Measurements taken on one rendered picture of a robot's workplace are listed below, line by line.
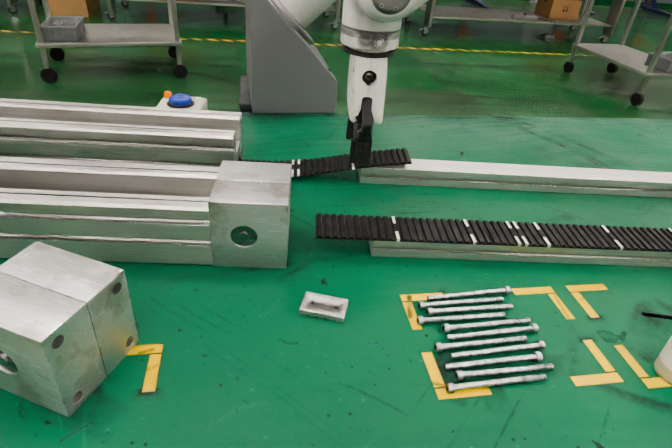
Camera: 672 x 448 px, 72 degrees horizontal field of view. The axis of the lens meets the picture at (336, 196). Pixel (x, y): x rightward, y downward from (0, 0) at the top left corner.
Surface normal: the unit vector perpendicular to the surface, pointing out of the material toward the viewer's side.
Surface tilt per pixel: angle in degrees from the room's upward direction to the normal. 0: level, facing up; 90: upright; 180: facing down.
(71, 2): 90
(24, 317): 0
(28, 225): 90
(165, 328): 0
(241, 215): 90
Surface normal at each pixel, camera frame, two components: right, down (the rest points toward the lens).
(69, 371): 0.94, 0.24
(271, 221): 0.04, 0.54
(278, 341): 0.08, -0.84
